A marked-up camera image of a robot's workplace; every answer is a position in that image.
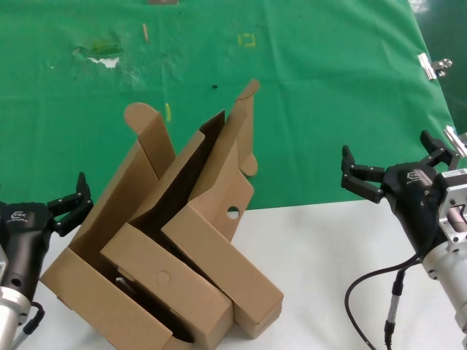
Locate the green table cloth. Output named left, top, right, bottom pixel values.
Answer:
left=0, top=0, right=458, bottom=229

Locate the silver metal clamp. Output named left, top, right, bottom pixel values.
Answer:
left=441, top=125, right=467, bottom=158

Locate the large brown cardboard box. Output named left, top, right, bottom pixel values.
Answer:
left=39, top=102, right=194, bottom=350

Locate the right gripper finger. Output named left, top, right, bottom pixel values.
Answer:
left=340, top=144, right=386, bottom=203
left=419, top=129, right=462, bottom=171

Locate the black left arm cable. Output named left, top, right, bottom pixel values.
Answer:
left=13, top=301, right=47, bottom=350

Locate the silver binder clip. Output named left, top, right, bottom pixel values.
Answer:
left=417, top=52, right=453, bottom=81

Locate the brown box with round dent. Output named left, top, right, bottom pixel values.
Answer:
left=100, top=110, right=234, bottom=350

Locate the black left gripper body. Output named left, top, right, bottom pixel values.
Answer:
left=0, top=201, right=56, bottom=298

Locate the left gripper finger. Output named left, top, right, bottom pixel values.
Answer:
left=47, top=171, right=94, bottom=237

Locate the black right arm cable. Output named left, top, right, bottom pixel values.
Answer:
left=344, top=253, right=428, bottom=350

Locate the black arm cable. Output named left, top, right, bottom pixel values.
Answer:
left=13, top=301, right=47, bottom=350
left=344, top=253, right=428, bottom=350

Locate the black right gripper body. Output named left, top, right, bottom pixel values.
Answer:
left=381, top=162, right=449, bottom=257

